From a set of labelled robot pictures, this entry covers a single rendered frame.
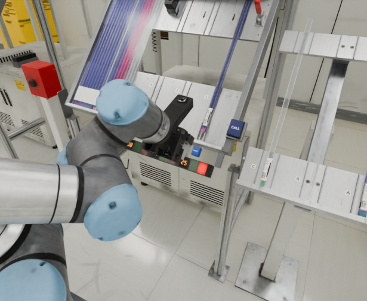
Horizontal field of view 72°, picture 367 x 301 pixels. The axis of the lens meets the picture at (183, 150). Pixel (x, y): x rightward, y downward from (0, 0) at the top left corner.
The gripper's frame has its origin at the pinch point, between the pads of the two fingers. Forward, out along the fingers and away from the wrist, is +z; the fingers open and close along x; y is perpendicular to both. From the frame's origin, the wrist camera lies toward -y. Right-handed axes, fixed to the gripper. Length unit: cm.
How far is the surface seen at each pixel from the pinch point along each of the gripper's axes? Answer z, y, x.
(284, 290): 66, 41, 42
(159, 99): 9.7, -13.5, -19.3
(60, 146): 50, 16, -96
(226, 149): 8.5, -2.7, 9.6
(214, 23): 8.9, -44.6, -9.1
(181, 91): 9.5, -18.1, -12.4
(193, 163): 10.9, 4.4, 0.4
